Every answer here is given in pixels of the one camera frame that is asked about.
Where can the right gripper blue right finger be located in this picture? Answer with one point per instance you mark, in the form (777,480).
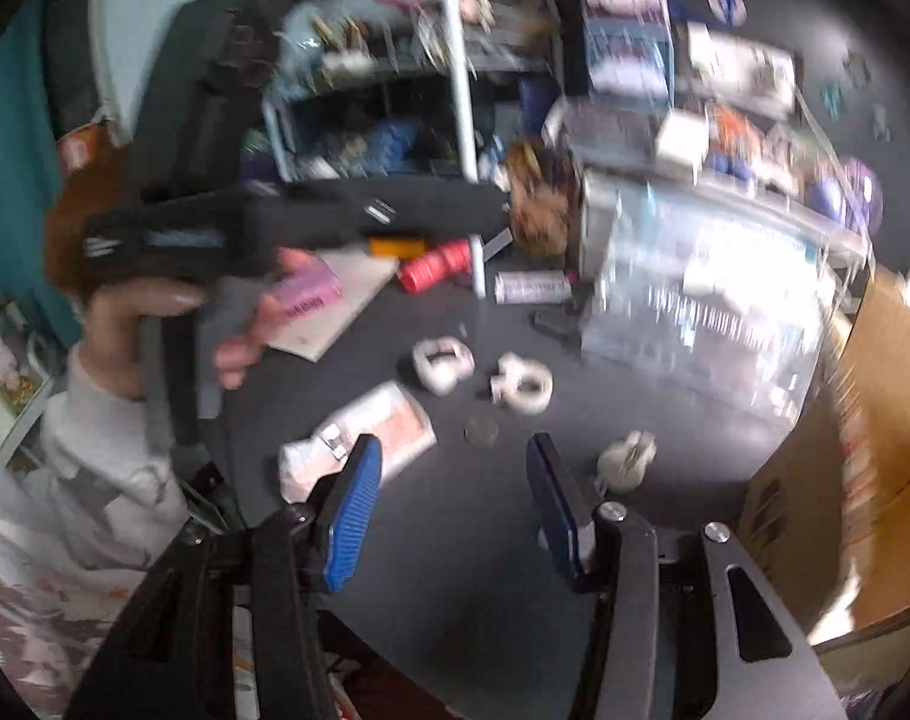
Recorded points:
(566,518)

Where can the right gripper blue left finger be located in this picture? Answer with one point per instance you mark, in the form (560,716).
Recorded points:
(344,516)

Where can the white pink packet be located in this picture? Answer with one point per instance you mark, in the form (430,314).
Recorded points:
(388,412)

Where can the person's left hand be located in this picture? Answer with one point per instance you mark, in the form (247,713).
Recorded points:
(109,351)

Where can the small white round object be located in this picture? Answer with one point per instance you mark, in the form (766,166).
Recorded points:
(622,466)

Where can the pink notepad block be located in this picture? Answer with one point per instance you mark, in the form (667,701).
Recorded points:
(307,289)

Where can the coin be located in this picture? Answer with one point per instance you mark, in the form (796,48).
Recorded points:
(481,432)

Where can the white paper sheet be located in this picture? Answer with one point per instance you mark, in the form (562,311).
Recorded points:
(360,278)

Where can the white tape roll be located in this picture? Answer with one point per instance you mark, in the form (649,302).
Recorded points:
(442,363)

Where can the orange box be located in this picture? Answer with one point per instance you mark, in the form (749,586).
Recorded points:
(401,249)

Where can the red folded umbrella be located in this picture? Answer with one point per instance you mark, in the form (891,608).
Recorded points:
(443,262)

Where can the silver tube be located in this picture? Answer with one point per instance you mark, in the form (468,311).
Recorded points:
(532,287)

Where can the clear plastic storage box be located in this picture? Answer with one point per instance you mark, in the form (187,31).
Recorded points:
(701,293)

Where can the brown cardboard box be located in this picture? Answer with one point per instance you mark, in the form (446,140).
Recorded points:
(827,517)

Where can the grey patterned left sleeve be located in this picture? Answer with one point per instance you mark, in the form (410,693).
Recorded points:
(77,536)

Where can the brown plush toy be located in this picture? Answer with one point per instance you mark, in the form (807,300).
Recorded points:
(542,185)

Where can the anime figure box stack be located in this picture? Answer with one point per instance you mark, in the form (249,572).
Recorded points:
(629,53)

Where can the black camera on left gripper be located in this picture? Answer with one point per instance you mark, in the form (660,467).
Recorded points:
(202,97)

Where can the white ring holder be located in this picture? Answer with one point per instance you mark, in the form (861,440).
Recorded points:
(522,384)

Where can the white wire shelf rack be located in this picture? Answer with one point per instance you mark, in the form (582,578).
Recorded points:
(337,46)

